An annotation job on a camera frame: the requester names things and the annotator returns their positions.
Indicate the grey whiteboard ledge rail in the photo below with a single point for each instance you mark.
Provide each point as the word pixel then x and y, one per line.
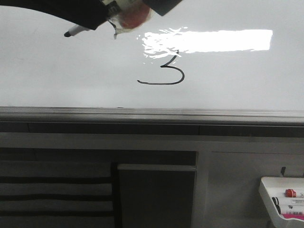
pixel 205 122

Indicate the white plastic marker tray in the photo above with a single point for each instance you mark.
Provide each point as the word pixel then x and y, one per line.
pixel 275 187

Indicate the red magnet taped to marker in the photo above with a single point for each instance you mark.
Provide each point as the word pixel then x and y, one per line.
pixel 130 18

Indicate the dark panel with white top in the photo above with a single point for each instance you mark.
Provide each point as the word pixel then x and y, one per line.
pixel 157 196

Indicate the black striped slatted panel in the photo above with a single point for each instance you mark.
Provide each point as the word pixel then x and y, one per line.
pixel 59 195

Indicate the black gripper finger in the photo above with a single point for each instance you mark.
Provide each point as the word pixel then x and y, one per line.
pixel 87 13
pixel 162 7

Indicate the white whiteboard surface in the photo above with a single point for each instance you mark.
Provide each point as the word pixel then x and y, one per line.
pixel 204 54

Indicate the black whiteboard marker pen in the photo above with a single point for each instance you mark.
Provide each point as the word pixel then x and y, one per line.
pixel 112 7

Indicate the red capped marker in tray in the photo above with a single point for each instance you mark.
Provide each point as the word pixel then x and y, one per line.
pixel 294 193

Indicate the black capped marker in tray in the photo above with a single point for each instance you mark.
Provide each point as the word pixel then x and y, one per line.
pixel 292 206

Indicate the pink whiteboard eraser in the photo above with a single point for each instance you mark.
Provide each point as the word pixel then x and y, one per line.
pixel 293 216

